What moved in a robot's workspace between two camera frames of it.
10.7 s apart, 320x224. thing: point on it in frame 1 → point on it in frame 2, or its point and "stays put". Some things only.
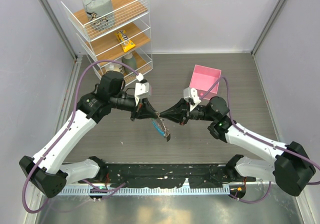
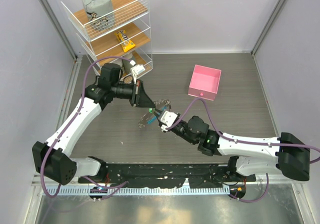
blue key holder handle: x=162 y=133 → x=152 y=120
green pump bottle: x=130 y=60 stays put
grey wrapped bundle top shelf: x=98 y=5 stays put
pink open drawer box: x=203 y=77 stays put
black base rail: x=161 y=175 stays put
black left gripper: x=145 y=110 → x=140 y=98
